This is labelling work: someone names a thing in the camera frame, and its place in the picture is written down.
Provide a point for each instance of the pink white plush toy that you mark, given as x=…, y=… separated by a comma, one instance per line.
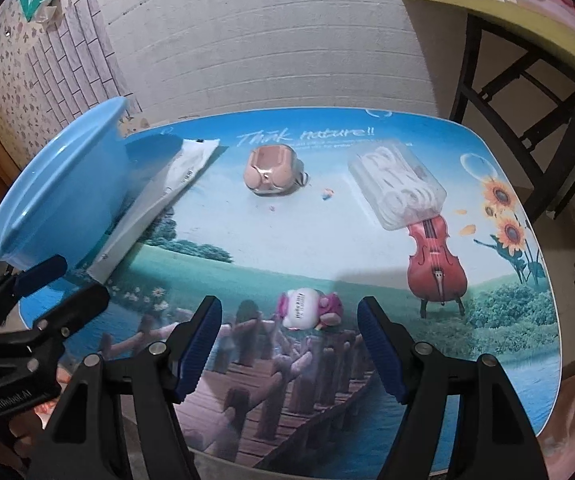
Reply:
x=302, y=310

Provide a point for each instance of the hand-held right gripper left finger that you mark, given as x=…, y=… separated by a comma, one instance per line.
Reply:
x=197, y=350

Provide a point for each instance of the long white packet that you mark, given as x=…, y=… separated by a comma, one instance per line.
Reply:
x=177, y=175

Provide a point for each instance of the light blue plastic basin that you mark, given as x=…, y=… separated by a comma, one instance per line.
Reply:
x=67, y=200

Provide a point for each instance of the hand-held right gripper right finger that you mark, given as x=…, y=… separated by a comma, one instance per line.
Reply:
x=385, y=350

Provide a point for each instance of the pink contact lens case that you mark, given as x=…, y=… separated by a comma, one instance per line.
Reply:
x=267, y=170

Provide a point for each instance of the wooden desk black legs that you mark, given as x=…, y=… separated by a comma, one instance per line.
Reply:
x=517, y=15

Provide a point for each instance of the clear plastic case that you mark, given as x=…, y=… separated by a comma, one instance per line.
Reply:
x=397, y=185

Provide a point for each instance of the person's left hand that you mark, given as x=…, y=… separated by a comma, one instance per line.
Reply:
x=45, y=410

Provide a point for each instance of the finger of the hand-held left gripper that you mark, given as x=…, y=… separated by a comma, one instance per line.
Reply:
x=72, y=307
x=37, y=270

